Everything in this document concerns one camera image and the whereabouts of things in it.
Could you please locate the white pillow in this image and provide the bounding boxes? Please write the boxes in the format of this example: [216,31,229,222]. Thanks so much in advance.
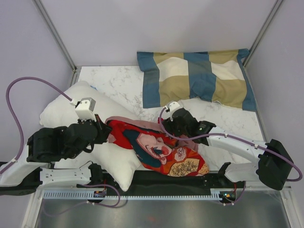
[39,80,143,192]

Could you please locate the aluminium frame post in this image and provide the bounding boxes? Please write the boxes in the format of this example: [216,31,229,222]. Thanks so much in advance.
[32,0,77,73]
[243,0,285,68]

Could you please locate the right aluminium frame post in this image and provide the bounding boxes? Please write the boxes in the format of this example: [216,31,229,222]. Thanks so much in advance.
[243,0,285,68]

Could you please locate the aluminium front rail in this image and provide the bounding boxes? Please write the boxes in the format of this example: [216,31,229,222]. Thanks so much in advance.
[246,186,292,191]

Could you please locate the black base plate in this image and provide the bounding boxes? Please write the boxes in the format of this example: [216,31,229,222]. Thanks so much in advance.
[94,169,247,198]

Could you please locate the white slotted cable duct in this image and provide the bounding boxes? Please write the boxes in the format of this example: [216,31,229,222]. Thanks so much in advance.
[42,189,237,200]

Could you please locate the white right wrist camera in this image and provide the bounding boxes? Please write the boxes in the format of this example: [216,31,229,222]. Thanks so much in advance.
[164,101,183,113]

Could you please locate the left aluminium frame post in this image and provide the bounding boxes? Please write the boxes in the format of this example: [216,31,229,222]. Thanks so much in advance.
[32,0,77,73]

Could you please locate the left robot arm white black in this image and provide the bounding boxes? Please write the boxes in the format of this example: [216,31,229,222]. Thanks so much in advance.
[0,115,112,196]

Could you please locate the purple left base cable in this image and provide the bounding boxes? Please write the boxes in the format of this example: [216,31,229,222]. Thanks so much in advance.
[42,184,122,218]

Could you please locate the red patterned pillowcase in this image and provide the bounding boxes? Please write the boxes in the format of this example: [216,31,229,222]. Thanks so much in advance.
[105,116,209,177]

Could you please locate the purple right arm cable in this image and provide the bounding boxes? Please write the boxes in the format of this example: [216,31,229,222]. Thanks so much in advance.
[158,108,303,183]

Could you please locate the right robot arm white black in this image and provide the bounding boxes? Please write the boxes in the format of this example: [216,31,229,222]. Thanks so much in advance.
[160,106,295,190]

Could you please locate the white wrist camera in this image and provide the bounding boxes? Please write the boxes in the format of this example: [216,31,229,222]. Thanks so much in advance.
[70,97,96,121]
[164,101,183,113]

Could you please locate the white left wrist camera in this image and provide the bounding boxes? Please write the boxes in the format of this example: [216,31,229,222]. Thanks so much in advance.
[70,97,96,121]

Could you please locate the blue beige checkered pillow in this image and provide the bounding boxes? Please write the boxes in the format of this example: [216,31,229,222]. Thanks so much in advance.
[137,48,257,112]

